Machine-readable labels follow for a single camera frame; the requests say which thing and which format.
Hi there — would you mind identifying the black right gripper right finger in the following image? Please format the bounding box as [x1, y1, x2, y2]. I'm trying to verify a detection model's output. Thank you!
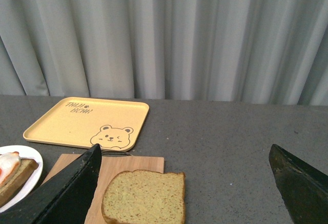
[269, 144, 327, 223]

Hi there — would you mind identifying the bread slice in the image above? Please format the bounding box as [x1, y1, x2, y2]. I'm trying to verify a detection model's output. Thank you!
[101, 170, 186, 223]
[1, 158, 39, 207]

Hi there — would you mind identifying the yellow bear tray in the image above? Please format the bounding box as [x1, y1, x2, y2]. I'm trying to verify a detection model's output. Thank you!
[23, 97, 149, 151]

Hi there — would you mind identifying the fried egg filling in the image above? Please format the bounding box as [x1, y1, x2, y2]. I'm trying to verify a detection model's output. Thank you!
[1, 151, 21, 188]

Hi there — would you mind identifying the metal cutting board handle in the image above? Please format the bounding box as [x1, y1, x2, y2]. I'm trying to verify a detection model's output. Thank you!
[101, 151, 133, 156]

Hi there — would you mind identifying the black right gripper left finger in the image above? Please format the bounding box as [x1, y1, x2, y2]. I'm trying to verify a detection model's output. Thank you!
[1, 144, 101, 223]

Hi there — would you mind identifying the bamboo cutting board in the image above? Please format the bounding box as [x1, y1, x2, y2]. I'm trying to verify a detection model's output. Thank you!
[40, 153, 165, 224]

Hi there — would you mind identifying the white round plate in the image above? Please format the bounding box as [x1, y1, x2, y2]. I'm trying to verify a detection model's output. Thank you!
[0, 145, 44, 213]

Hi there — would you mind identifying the grey curtain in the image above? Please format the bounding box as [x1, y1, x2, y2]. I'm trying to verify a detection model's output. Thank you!
[1, 0, 327, 106]

